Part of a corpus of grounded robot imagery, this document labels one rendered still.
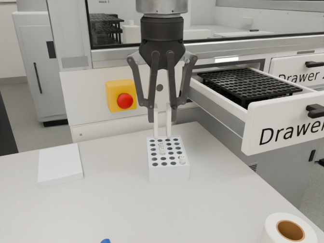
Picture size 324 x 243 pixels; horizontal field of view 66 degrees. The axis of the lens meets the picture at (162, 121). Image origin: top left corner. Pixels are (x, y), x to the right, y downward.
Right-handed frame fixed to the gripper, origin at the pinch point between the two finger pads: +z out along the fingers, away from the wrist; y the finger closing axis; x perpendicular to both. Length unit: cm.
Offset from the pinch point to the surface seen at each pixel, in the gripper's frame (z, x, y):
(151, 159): 7.9, -2.1, -2.5
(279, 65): -3, 30, 41
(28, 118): 88, 195, -116
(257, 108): -4.8, -6.2, 16.9
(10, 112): 88, 213, -141
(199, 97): 1.2, 15.8, 11.9
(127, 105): 0.7, 11.1, -7.4
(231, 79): -2.6, 19.0, 21.4
